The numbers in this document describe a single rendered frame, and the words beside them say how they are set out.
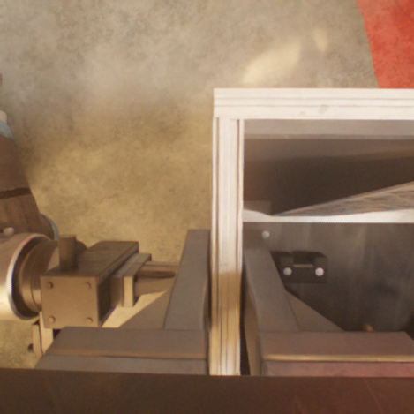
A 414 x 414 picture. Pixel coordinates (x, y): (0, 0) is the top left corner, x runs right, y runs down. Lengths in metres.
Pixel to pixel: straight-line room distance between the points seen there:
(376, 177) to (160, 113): 0.87
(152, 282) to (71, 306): 0.07
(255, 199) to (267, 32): 0.60
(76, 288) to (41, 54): 1.12
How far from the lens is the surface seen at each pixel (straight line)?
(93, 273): 0.27
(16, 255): 0.33
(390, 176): 0.33
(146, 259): 0.33
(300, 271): 0.90
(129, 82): 1.16
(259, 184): 0.90
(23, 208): 0.48
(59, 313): 0.28
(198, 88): 1.11
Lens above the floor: 1.06
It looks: 84 degrees down
